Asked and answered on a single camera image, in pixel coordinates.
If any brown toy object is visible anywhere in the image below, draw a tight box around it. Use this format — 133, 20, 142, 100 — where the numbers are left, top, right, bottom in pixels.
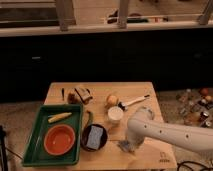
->
67, 85, 93, 104

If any white handled brush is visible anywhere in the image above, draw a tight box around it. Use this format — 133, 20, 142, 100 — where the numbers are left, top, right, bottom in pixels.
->
118, 94, 150, 111

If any small dark pen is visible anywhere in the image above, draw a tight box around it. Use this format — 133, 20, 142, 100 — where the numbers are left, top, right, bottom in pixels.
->
61, 88, 65, 101

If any white cup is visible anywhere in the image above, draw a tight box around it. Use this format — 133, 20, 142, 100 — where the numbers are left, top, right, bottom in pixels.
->
107, 106, 124, 124

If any green plastic tray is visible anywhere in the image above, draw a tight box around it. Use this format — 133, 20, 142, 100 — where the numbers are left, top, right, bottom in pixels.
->
22, 104, 83, 167

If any dark round bowl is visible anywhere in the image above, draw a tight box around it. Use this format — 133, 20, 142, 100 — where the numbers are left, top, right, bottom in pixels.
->
81, 124, 108, 152

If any green curved vegetable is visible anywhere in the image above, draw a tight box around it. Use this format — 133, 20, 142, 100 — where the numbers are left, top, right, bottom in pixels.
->
84, 110, 93, 129

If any orange bowl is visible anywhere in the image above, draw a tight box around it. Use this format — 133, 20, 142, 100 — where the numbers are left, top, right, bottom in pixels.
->
44, 124, 76, 156

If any blue grey sponge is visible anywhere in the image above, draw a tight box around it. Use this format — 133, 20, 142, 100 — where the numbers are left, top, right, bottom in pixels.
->
86, 126, 103, 150

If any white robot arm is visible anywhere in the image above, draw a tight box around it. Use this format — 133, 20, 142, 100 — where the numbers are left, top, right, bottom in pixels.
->
126, 106, 213, 158

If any pile of floor items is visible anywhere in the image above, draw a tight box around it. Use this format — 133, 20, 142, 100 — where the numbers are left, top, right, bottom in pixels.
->
176, 88, 213, 128

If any wooden railing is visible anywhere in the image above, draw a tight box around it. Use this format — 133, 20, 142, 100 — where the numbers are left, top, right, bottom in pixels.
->
0, 0, 213, 37

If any yellow corn cob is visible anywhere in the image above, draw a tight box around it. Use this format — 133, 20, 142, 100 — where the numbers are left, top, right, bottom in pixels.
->
48, 112, 72, 123

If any yellow onion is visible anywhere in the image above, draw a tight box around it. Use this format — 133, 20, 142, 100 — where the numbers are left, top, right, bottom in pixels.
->
106, 95, 119, 107

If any black cable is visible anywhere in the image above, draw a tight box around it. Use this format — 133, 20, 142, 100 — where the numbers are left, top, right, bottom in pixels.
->
176, 160, 213, 171

